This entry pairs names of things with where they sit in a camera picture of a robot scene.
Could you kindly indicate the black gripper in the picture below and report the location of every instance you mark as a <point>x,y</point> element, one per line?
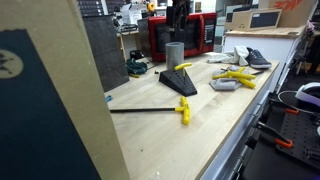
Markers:
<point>178,10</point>

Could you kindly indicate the silver metal cylinder holder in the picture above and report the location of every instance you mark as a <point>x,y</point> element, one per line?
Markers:
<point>174,55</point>

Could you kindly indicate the black wedge wrench stand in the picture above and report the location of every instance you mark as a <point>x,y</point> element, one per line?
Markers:
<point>176,83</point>

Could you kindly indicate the red microwave oven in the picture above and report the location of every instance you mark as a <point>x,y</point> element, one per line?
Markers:
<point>203,33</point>

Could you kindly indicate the grey metal sheet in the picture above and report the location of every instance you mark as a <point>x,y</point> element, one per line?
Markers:
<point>143,36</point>

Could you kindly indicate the white cloth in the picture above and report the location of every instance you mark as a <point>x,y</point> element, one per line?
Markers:
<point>233,56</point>

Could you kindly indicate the dark grey foam panel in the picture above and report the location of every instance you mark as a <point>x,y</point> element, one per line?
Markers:
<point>105,53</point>

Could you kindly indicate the flat cardboard box black label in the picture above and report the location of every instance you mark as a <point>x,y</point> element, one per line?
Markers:
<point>255,19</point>

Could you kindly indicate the dark grey sneaker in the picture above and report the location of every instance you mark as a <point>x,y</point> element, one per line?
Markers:
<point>257,59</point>

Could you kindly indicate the white side cabinet wooden top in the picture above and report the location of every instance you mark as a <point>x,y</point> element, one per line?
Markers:
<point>263,41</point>

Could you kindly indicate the black keyboard rack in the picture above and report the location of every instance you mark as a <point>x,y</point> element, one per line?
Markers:
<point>89,7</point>

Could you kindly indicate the blue tool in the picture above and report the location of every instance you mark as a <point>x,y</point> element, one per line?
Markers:
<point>108,98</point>

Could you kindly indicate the large brown cardboard box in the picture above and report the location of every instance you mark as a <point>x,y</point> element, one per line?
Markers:
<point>83,83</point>

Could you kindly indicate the cardboard box orange print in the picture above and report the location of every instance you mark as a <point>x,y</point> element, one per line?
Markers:
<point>296,11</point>

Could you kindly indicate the black perforated plate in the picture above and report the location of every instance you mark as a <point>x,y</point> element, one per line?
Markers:
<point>300,133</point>

